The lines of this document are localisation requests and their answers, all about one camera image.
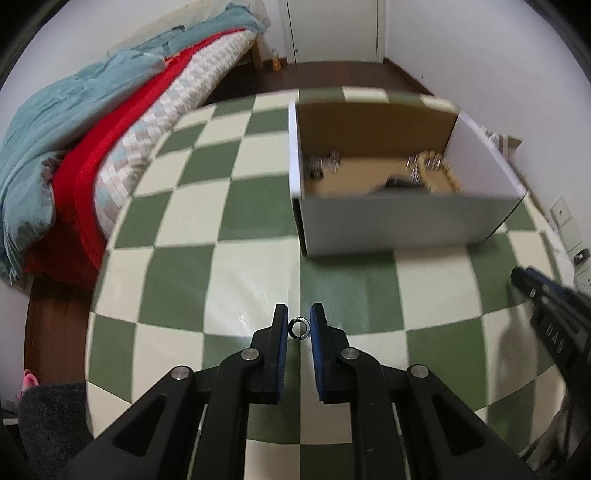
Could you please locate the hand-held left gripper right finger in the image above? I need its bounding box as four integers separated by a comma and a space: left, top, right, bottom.
309, 303, 542, 480

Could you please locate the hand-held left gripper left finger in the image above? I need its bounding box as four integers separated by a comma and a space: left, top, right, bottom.
60, 303, 289, 480

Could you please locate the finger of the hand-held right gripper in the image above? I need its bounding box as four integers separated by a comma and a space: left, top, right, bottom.
510, 265, 591, 377

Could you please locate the white cardboard box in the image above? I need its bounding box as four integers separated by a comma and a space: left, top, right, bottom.
287, 98, 528, 258

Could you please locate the wooden bead bracelet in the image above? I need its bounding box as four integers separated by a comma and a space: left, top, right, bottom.
414, 150, 463, 193

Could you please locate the silver charm bracelet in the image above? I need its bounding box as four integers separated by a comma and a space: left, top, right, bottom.
302, 150, 343, 181

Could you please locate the black smart band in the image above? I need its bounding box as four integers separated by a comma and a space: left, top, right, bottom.
382, 177, 428, 190

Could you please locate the thick silver chain bracelet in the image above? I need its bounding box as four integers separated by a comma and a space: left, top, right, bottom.
405, 155, 443, 182

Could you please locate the green white checkered tablecloth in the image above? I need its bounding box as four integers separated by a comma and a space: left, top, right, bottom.
85, 85, 583, 480

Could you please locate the dark grey fluffy cloth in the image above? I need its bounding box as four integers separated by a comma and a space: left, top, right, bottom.
17, 381, 94, 463

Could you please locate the pink slipper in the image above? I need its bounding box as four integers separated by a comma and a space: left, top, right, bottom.
15, 368, 40, 403

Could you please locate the grey checkered mattress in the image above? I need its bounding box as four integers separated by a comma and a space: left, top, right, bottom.
90, 34, 259, 241

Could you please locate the bed with blankets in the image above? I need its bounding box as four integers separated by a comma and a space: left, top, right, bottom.
22, 28, 246, 288

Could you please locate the large blue blanket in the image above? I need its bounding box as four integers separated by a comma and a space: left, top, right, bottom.
0, 46, 172, 283

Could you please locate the white door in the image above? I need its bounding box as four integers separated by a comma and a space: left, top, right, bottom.
279, 0, 387, 66

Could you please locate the folded blue blanket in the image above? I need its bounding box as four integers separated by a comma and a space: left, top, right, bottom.
110, 2, 269, 71

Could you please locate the white wall socket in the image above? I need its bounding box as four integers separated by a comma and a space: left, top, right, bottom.
549, 196, 574, 228
560, 217, 585, 253
573, 258, 591, 292

